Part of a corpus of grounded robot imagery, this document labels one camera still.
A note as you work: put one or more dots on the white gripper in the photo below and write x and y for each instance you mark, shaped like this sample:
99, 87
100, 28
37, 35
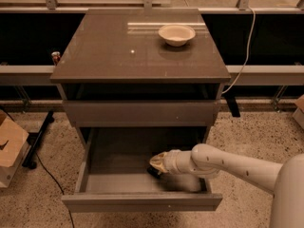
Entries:
171, 162

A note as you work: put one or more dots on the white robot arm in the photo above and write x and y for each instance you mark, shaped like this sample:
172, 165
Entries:
284, 181

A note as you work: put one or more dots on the open grey middle drawer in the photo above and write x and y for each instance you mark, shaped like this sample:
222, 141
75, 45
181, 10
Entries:
113, 175

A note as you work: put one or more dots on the closed grey top drawer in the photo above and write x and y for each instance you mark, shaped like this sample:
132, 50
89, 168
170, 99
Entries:
141, 114

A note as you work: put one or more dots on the grey drawer cabinet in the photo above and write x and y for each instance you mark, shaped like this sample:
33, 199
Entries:
117, 55

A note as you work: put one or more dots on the black stand leg right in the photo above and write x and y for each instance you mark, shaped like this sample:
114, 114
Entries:
232, 105

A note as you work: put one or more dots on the black stand leg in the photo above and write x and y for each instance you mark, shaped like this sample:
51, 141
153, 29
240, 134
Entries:
34, 140
232, 105

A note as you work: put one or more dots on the white paper bowl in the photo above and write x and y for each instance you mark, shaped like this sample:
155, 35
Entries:
176, 35

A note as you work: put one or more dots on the black stand leg left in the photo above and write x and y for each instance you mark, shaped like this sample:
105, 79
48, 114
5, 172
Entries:
34, 140

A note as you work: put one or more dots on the cardboard box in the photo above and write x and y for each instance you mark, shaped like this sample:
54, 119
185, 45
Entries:
13, 146

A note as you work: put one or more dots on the red soda can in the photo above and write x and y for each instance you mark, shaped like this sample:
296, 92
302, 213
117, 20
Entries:
56, 57

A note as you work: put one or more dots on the box at right edge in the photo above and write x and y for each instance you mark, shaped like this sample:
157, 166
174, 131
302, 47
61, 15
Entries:
299, 112

